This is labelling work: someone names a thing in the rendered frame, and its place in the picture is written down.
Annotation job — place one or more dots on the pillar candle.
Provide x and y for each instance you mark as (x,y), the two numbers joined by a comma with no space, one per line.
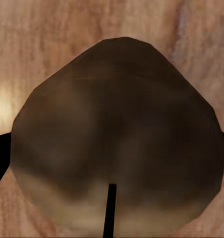
(118,144)

